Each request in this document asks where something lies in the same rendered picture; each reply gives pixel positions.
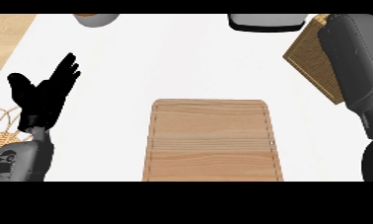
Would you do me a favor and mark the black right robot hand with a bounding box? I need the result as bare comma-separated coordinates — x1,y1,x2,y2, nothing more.
359,141,373,183

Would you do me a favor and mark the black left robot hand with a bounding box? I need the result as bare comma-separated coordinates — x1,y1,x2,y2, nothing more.
5,52,82,133

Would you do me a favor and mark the light wicker basket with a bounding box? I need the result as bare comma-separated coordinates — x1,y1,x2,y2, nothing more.
0,106,35,147

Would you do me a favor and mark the wooden cutting board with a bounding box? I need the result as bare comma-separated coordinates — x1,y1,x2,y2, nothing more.
141,99,286,183

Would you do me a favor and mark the grey bowl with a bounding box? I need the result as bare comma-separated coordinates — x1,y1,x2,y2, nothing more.
72,14,120,29

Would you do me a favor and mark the brown woven placemat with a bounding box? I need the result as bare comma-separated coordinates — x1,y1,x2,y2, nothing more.
283,14,346,106

